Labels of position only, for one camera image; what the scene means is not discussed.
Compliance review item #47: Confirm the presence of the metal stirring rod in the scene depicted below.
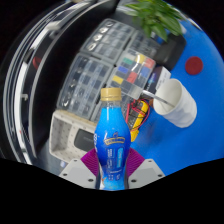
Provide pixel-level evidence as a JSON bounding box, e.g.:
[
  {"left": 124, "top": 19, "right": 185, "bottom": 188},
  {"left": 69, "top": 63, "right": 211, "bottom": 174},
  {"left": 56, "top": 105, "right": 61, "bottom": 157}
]
[{"left": 143, "top": 89, "right": 176, "bottom": 108}]

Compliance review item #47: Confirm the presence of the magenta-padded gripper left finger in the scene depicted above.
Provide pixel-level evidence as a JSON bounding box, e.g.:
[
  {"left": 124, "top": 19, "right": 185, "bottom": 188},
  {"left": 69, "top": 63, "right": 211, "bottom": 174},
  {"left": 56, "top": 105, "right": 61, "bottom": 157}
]
[{"left": 59, "top": 147, "right": 101, "bottom": 190}]

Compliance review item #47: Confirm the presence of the flat round red coaster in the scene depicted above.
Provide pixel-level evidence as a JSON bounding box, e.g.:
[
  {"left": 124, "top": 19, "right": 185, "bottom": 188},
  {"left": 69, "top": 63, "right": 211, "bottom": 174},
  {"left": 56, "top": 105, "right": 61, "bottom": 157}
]
[{"left": 184, "top": 55, "right": 205, "bottom": 76}]

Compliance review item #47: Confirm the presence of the green potted plant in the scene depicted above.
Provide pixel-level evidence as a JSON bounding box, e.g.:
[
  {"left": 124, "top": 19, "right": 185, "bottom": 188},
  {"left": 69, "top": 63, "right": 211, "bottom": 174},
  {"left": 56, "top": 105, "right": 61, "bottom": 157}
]
[{"left": 124, "top": 0, "right": 188, "bottom": 43}]

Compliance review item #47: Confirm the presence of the black rectangular device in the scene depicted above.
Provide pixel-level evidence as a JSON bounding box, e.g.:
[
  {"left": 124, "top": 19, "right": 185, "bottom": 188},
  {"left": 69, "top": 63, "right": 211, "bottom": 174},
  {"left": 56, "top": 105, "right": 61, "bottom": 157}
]
[{"left": 73, "top": 129, "right": 96, "bottom": 153}]

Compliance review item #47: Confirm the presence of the blue drink bottle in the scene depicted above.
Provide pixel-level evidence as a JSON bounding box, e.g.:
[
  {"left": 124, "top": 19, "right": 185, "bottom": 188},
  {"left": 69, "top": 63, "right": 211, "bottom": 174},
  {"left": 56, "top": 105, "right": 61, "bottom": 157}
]
[{"left": 93, "top": 87, "right": 132, "bottom": 191}]

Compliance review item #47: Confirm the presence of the white ribbed cup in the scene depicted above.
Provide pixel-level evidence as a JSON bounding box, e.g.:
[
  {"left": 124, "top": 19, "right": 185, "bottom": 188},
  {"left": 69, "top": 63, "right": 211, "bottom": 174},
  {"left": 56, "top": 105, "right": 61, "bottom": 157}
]
[{"left": 152, "top": 78, "right": 198, "bottom": 129}]

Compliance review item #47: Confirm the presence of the black flat case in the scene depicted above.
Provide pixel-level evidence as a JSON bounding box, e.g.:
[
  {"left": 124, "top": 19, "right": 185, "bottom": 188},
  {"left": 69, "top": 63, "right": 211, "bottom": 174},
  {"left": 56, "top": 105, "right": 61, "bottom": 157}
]
[{"left": 159, "top": 32, "right": 187, "bottom": 72}]

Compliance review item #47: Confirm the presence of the white perforated tray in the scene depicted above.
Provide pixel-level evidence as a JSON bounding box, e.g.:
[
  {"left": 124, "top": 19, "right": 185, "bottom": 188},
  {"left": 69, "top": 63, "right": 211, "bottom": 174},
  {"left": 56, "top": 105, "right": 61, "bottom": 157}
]
[{"left": 48, "top": 109, "right": 100, "bottom": 164}]

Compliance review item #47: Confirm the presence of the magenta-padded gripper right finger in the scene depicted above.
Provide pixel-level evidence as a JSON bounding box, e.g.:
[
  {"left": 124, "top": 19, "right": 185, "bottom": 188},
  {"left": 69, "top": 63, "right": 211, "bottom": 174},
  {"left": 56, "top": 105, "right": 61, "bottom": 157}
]
[{"left": 125, "top": 147, "right": 166, "bottom": 190}]

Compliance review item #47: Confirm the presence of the black box with white label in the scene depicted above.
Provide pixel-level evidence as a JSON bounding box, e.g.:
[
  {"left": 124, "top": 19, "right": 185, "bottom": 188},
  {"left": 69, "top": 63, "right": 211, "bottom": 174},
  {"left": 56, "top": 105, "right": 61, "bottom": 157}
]
[{"left": 144, "top": 65, "right": 172, "bottom": 96}]

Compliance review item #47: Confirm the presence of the yellow multimeter with leads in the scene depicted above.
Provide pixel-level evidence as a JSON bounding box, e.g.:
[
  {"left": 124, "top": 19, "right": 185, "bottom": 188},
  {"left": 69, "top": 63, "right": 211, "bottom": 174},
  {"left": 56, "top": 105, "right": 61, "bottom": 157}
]
[{"left": 128, "top": 98, "right": 152, "bottom": 143}]

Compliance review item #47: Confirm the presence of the grey shelf unit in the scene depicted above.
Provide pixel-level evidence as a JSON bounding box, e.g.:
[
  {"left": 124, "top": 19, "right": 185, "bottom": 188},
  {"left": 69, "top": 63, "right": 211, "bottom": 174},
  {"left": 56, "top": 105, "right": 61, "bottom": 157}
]
[{"left": 0, "top": 0, "right": 118, "bottom": 165}]

